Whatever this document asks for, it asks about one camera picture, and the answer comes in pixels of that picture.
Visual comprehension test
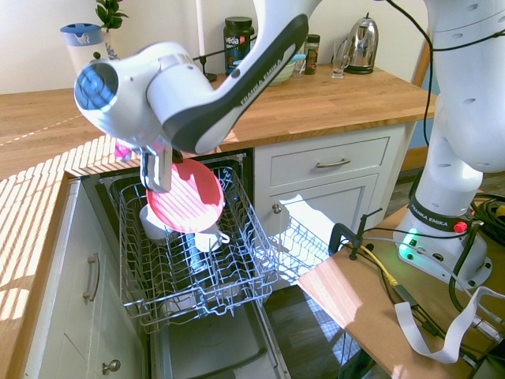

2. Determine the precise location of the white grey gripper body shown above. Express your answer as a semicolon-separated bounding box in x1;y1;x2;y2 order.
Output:
138;136;174;194

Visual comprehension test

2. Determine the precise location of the red round plate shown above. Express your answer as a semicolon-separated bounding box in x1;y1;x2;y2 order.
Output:
145;158;226;234

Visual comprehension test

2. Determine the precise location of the open steel dishwasher door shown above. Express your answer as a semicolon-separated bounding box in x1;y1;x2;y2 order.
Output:
155;291;292;379

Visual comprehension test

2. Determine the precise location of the small pink object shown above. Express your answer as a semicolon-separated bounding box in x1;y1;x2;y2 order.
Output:
114;141;133;162

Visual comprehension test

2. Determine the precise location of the black candle holder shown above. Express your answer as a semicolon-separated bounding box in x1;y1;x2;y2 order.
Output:
196;54;219;83

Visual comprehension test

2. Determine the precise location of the white cabinet drawer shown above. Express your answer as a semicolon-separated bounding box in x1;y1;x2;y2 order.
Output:
269;137;391;187

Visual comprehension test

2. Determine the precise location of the black protein powder tub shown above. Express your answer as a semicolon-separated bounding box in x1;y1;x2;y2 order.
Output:
223;16;256;76

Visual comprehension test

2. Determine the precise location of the blue white patterned vase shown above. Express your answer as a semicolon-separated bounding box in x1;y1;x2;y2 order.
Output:
103;31;122;62

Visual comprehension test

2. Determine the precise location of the white tall candle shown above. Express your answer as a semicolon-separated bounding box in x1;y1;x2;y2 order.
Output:
196;0;206;58

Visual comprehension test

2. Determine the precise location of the pale green bowl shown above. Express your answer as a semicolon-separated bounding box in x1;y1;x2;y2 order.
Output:
270;54;307;87

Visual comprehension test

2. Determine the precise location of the blue white water filter jug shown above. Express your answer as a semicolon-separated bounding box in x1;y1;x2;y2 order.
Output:
59;22;110;77

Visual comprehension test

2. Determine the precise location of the green leafy plant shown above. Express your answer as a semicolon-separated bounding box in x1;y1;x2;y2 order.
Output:
95;0;129;33

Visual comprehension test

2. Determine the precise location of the dark spice jar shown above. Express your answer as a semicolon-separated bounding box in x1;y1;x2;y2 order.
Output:
304;34;321;76

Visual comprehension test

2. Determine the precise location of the white cabinet door with knob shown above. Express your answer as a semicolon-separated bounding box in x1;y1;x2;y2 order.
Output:
255;173;380;280

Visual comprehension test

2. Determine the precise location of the black screw clamp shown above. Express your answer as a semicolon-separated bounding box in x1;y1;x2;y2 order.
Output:
328;208;384;262

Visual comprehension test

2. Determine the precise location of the clear drinking glass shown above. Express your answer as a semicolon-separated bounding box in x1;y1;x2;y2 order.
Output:
331;39;352;79

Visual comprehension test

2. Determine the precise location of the shiny steel electric kettle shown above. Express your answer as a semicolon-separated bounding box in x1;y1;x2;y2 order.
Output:
343;11;380;75

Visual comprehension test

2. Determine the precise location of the silver wire upper dishwasher rack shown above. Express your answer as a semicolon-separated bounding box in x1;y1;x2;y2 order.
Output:
109;165;279;335

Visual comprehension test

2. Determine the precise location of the metal bar cabinet handle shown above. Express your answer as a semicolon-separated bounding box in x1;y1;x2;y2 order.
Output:
81;252;101;303

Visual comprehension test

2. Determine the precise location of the white wire lower dishwasher rack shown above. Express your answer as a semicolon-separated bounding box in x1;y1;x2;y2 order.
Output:
254;212;366;374

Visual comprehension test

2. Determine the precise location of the curved metal drawer handle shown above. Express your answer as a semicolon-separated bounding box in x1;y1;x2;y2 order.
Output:
315;157;352;169

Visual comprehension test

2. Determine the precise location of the white cabinet door with bar handle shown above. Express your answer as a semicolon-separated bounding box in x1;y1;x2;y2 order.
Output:
23;181;148;379

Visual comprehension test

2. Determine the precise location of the yellow network cable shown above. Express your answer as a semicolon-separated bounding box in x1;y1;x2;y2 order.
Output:
361;244;399;287

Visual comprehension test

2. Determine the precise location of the black hanging robot cable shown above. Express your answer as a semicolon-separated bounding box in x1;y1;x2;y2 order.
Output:
384;0;505;148

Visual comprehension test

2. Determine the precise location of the grey thin cable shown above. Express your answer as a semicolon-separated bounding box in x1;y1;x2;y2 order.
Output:
365;235;484;303

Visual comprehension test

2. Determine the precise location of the black yellow cable bundle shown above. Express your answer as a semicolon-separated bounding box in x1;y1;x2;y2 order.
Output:
468;192;505;248

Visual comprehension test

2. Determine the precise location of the white flat ribbon cable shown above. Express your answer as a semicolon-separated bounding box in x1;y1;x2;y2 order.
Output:
394;286;505;364

